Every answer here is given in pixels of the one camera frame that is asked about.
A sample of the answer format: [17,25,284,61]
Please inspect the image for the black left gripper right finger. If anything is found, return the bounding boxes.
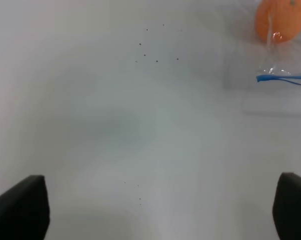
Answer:
[272,172,301,240]

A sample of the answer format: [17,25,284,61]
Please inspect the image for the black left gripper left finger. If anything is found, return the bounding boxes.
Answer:
[0,175,50,240]

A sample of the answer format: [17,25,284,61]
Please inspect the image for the clear zip bag blue seal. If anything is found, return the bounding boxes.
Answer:
[255,0,301,89]

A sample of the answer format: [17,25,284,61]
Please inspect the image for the orange fruit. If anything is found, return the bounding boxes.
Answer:
[254,0,301,44]

